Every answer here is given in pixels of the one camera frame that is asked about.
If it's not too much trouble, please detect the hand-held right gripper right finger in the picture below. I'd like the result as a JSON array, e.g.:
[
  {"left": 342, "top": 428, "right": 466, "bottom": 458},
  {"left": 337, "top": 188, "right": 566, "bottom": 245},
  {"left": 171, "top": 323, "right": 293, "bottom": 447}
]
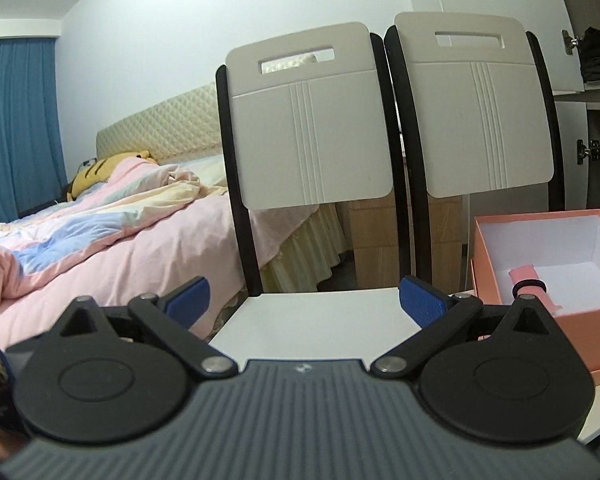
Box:
[{"left": 372, "top": 275, "right": 556, "bottom": 380}]

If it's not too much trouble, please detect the orange cardboard box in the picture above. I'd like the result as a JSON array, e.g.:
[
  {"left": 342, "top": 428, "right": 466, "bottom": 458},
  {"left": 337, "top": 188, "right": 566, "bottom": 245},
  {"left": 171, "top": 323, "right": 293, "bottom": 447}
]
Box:
[{"left": 470, "top": 208, "right": 600, "bottom": 386}]

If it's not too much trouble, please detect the cream pillow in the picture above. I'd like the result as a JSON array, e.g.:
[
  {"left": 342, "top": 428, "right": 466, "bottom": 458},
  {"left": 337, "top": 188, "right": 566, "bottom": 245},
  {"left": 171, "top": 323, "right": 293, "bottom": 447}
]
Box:
[{"left": 180, "top": 154, "right": 228, "bottom": 196}]

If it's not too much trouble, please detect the wooden drawer cabinet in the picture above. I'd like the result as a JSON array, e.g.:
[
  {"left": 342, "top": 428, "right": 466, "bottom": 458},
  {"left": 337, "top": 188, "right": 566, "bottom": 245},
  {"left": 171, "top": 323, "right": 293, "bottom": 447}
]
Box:
[{"left": 347, "top": 195, "right": 463, "bottom": 291}]

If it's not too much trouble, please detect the pink bed blanket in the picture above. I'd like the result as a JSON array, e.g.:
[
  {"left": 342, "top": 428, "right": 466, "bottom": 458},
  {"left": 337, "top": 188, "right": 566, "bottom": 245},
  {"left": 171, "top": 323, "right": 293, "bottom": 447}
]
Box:
[{"left": 0, "top": 156, "right": 326, "bottom": 356}]

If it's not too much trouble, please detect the white wardrobe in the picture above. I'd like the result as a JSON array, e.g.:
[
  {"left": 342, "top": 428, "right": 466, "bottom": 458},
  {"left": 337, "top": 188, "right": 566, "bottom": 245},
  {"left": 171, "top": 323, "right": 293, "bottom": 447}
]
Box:
[{"left": 550, "top": 0, "right": 600, "bottom": 241}]

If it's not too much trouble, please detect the cream quilted headboard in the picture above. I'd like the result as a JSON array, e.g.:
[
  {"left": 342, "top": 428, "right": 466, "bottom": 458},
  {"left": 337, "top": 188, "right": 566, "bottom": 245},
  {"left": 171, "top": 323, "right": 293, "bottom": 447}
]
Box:
[{"left": 96, "top": 50, "right": 333, "bottom": 167}]

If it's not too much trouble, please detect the blue curtain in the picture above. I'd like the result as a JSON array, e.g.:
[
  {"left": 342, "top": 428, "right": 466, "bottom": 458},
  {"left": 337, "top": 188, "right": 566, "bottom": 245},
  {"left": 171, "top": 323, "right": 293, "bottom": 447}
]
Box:
[{"left": 0, "top": 37, "right": 68, "bottom": 226}]

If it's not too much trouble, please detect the white chair black frame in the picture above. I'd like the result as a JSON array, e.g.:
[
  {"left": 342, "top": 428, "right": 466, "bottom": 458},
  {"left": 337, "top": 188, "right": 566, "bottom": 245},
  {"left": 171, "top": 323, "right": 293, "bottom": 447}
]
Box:
[
  {"left": 384, "top": 11, "right": 600, "bottom": 448},
  {"left": 207, "top": 21, "right": 461, "bottom": 361}
]

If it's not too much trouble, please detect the cream bed skirt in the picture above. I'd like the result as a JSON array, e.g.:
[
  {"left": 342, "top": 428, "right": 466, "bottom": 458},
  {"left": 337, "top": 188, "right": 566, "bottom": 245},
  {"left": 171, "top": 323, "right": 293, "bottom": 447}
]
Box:
[{"left": 260, "top": 202, "right": 353, "bottom": 293}]

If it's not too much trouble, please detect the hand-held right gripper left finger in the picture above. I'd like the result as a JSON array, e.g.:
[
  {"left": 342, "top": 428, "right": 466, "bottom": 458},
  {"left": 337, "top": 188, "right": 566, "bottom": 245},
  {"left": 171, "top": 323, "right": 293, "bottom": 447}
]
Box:
[{"left": 47, "top": 276, "right": 238, "bottom": 380}]

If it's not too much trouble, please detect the yellow tiger plush toy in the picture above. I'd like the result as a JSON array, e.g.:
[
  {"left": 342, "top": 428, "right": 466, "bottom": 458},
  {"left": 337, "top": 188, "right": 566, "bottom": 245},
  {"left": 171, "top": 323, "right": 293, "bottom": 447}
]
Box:
[{"left": 66, "top": 151, "right": 158, "bottom": 202}]

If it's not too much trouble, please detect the pink shopping bag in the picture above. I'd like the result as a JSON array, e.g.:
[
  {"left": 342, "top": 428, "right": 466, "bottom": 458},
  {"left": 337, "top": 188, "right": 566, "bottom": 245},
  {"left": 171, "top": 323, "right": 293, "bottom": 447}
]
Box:
[{"left": 507, "top": 265, "right": 563, "bottom": 318}]

